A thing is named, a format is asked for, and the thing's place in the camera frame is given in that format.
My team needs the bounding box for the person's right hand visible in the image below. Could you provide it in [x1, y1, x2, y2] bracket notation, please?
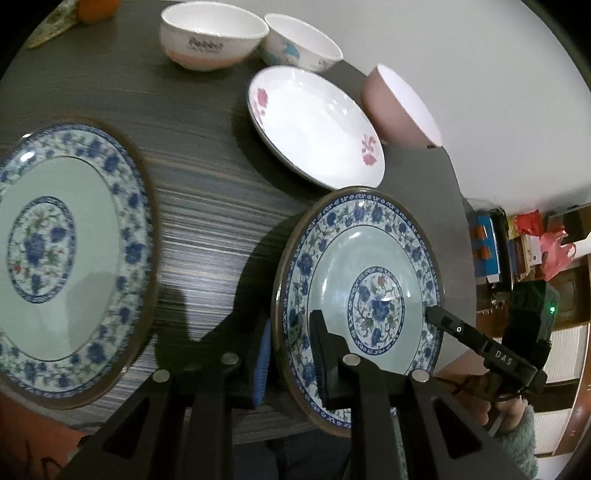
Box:
[438, 350, 527, 430]

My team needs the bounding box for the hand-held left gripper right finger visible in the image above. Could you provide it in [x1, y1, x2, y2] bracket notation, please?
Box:
[308, 309, 532, 480]

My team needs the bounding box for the orange lidded tea bowl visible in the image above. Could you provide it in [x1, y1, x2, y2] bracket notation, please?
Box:
[76, 0, 123, 24]

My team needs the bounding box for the floral ceramic teapot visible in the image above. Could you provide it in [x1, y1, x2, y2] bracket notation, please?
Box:
[25, 0, 81, 49]

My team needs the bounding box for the white and wooden cabinet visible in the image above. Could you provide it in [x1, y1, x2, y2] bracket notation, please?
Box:
[531, 318, 591, 459]

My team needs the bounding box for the white bowl with blue print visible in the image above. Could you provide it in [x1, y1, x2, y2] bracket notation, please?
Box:
[260, 14, 344, 73]

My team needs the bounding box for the red packet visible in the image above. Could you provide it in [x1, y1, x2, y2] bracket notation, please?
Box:
[512, 210, 543, 240]

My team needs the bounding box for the pink plastic bag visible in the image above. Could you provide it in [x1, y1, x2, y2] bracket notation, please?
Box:
[539, 230, 578, 281]

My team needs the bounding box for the person's right forearm fuzzy sleeve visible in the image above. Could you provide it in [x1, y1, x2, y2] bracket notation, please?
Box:
[492, 401, 540, 480]

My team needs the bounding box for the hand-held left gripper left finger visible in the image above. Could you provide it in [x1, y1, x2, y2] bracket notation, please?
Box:
[58, 318, 278, 480]

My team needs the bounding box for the small blue floral plate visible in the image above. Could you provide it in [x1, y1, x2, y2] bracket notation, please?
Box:
[271, 186, 446, 438]

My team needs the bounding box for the white plate with pink flowers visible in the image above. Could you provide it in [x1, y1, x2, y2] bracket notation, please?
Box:
[247, 65, 386, 190]

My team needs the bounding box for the blue box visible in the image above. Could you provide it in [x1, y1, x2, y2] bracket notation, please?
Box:
[468, 210, 505, 284]

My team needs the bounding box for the large blue floral plate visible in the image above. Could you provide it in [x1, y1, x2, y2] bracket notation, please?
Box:
[0, 121, 160, 411]

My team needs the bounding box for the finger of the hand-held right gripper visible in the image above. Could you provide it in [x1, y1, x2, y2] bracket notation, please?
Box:
[425, 305, 548, 394]

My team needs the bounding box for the white bowl with pink base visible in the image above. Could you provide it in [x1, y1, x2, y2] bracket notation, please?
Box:
[159, 2, 270, 71]

